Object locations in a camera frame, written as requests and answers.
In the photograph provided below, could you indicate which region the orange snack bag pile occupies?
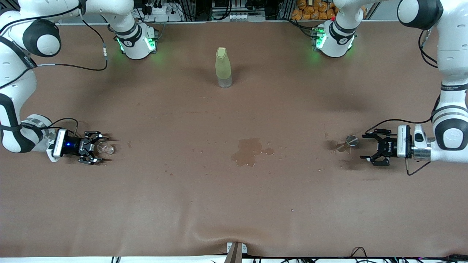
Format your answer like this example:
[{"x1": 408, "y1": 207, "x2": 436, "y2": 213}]
[{"x1": 291, "y1": 0, "x2": 339, "y2": 21}]

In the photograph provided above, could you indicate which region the brown liquid puddle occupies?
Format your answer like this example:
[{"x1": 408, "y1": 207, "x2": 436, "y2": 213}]
[{"x1": 231, "y1": 138, "x2": 275, "y2": 167}]

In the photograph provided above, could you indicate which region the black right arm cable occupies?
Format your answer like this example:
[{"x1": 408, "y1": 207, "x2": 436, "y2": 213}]
[{"x1": 0, "y1": 4, "x2": 109, "y2": 138}]

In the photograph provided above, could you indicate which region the yellow-green frosted bottle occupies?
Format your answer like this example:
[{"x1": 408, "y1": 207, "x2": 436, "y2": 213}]
[{"x1": 215, "y1": 47, "x2": 233, "y2": 88}]

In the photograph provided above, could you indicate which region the steel double jigger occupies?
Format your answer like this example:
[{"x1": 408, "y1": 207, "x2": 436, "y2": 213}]
[{"x1": 336, "y1": 135, "x2": 359, "y2": 152}]

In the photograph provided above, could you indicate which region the small clear glass cup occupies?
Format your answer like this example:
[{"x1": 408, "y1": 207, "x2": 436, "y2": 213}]
[{"x1": 96, "y1": 142, "x2": 116, "y2": 155}]

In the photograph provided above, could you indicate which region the white power strip with plugs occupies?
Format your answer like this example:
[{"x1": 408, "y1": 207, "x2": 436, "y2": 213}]
[{"x1": 144, "y1": 2, "x2": 183, "y2": 23}]

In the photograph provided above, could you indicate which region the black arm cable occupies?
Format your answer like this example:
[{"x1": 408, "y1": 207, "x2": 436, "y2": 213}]
[
  {"x1": 0, "y1": 4, "x2": 109, "y2": 138},
  {"x1": 365, "y1": 29, "x2": 440, "y2": 176}
]

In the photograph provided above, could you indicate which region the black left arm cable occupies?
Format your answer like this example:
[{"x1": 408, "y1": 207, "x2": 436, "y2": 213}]
[{"x1": 365, "y1": 29, "x2": 440, "y2": 176}]

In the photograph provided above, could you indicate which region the metal table clamp bracket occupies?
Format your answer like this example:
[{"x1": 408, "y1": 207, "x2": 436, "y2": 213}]
[{"x1": 224, "y1": 242, "x2": 248, "y2": 263}]

